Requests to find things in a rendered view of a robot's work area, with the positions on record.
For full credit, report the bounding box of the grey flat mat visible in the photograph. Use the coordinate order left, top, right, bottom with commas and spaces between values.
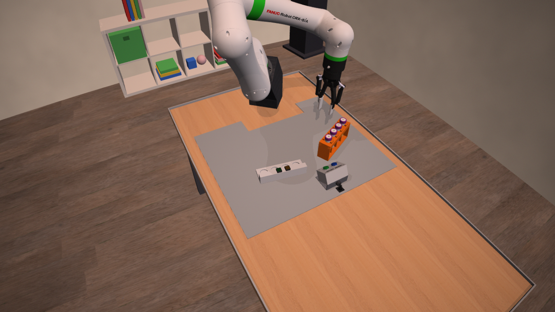
194, 96, 397, 239

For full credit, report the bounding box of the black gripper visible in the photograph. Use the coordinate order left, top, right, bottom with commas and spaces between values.
315, 69, 345, 115

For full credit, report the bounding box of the orange tube rack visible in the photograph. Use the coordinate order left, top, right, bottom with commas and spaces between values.
317, 121, 350, 161

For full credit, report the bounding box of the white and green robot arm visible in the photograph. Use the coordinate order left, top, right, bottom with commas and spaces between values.
207, 0, 354, 101

